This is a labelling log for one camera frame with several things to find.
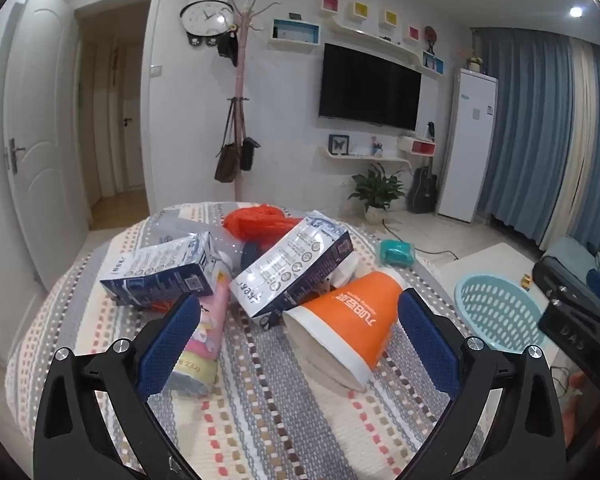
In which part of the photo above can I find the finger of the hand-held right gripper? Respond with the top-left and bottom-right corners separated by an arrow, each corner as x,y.
538,255 -> 600,322

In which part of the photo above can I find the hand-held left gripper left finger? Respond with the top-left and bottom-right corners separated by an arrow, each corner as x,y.
32,292 -> 203,480

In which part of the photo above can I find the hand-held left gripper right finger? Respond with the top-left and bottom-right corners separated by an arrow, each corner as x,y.
397,287 -> 568,480

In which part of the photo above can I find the light blue plastic basket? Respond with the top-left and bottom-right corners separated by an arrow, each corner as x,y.
454,274 -> 551,353

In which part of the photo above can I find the orange paper cup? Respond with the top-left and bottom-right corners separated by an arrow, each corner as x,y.
283,270 -> 405,393

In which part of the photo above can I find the teal sofa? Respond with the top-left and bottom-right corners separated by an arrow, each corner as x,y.
545,237 -> 600,273

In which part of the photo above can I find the pink yellow snack packet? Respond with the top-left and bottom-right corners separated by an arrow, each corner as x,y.
170,267 -> 231,398

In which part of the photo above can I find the blue white milk carton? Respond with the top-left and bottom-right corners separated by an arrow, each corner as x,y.
230,211 -> 355,331
99,231 -> 226,311

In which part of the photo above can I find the teal tissue pack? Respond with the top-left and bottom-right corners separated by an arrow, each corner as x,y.
378,239 -> 417,268

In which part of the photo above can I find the clear plastic bag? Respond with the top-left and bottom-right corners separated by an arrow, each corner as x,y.
147,210 -> 242,261

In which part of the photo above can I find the dark blue pouch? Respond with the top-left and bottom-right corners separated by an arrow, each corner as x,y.
240,241 -> 262,272

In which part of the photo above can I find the striped woven blanket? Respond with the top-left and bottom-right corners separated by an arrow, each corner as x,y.
5,202 -> 566,480

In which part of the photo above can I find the blue beige curtain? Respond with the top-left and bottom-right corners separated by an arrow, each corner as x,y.
472,27 -> 600,266

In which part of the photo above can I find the orange plastic bag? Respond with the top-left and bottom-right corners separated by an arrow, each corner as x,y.
222,203 -> 306,248

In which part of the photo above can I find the black guitar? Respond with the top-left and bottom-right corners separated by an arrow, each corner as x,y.
407,165 -> 438,213

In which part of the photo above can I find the white tall appliance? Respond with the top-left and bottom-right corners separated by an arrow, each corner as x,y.
437,67 -> 498,223

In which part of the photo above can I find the potted green plant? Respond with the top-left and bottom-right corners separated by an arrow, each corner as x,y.
349,162 -> 406,223

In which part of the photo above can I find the brown hanging bag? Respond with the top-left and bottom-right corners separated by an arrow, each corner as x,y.
215,100 -> 242,183

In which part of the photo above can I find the white red drawer box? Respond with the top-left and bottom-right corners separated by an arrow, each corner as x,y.
397,135 -> 437,158

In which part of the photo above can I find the white curved low shelf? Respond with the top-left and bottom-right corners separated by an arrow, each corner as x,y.
322,147 -> 411,167

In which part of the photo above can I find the black hanging bag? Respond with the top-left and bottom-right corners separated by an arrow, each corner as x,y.
239,100 -> 261,171

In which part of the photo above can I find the white hallway door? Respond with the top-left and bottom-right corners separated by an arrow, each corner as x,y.
120,42 -> 146,191

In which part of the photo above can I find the white room door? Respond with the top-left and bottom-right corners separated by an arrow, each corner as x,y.
2,2 -> 88,291

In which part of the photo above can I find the pink coat rack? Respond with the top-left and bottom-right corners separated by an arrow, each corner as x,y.
227,0 -> 281,206

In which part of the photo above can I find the white curved long shelf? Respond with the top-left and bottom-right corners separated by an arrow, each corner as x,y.
330,12 -> 441,78

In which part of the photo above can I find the metal door handle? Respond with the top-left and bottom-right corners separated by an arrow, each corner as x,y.
7,139 -> 26,173

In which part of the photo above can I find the black wall television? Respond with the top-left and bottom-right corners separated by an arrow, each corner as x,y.
318,42 -> 423,132

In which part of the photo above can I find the panda wall clock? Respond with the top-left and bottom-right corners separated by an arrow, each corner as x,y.
181,0 -> 236,48

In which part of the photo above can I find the blue oblong wall shelf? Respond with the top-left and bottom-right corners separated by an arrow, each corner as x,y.
267,19 -> 321,51

